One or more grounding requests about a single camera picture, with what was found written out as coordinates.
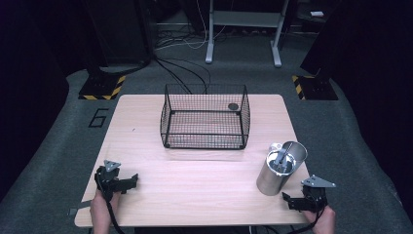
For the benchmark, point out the black striped stand base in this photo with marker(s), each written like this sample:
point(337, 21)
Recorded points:
point(316, 88)
point(99, 87)

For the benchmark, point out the black curtain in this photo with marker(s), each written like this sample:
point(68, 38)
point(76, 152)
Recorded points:
point(29, 97)
point(373, 65)

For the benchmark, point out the person's right hand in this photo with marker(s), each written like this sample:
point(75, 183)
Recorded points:
point(326, 222)

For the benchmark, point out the white metal desk frame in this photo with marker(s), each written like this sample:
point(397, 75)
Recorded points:
point(246, 18)

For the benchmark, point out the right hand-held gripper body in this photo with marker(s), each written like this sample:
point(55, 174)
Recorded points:
point(315, 196)

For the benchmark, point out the person's left hand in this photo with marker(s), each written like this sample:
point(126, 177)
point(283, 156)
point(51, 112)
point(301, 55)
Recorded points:
point(99, 208)

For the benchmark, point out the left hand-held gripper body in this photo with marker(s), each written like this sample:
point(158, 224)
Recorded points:
point(108, 180)

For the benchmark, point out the grey table bracket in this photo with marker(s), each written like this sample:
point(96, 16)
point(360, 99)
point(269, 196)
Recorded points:
point(81, 206)

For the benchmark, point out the tall steel canister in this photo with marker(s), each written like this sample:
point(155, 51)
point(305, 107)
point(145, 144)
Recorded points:
point(271, 182)

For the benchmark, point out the round black table grommet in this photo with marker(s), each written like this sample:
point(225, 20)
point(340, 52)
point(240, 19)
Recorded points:
point(233, 106)

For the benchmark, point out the grey metal rod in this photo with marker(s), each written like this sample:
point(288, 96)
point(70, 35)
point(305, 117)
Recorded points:
point(285, 152)

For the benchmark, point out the small white box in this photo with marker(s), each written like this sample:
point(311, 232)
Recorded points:
point(316, 14)

